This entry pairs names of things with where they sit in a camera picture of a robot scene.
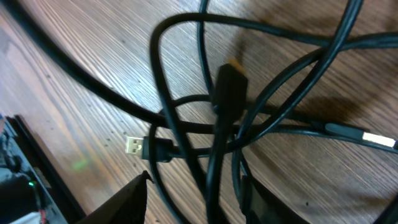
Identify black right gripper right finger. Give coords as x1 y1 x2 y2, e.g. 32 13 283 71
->
239 175 308 224

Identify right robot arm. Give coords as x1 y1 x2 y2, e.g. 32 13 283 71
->
1 115 151 223

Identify black usb cables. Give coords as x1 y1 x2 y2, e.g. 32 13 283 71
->
0 0 398 224

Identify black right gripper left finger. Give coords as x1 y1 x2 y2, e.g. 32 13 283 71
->
78 170 153 224

